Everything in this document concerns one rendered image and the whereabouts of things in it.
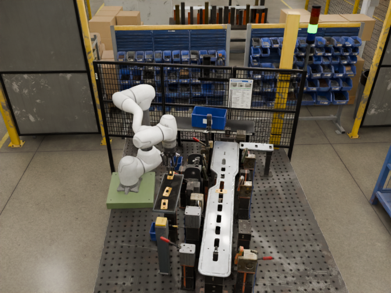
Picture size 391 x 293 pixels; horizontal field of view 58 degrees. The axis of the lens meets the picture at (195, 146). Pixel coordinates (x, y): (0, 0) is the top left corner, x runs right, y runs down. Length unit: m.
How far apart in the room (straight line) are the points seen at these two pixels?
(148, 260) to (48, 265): 1.33
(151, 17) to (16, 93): 5.01
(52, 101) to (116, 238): 2.62
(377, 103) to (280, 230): 3.04
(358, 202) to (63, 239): 3.14
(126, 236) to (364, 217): 2.55
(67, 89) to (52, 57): 0.42
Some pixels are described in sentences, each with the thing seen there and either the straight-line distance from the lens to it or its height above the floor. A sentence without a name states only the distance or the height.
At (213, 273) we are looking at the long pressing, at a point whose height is 1.00.
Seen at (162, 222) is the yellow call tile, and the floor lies 1.16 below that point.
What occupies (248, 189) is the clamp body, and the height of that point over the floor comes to 1.01.
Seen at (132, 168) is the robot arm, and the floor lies 1.00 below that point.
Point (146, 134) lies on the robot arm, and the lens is 2.08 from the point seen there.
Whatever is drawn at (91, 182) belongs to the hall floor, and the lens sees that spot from 4.40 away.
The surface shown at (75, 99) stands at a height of 0.68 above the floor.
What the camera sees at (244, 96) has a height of 1.27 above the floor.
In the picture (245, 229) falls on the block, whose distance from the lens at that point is 2.30.
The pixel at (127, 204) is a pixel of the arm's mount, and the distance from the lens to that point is 2.91.
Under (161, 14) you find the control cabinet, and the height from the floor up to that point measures 0.56.
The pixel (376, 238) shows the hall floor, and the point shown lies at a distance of 4.03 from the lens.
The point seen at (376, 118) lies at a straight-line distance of 5.53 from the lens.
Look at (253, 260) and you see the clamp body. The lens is 2.12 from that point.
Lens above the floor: 2.70
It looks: 34 degrees down
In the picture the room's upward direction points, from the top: straight up
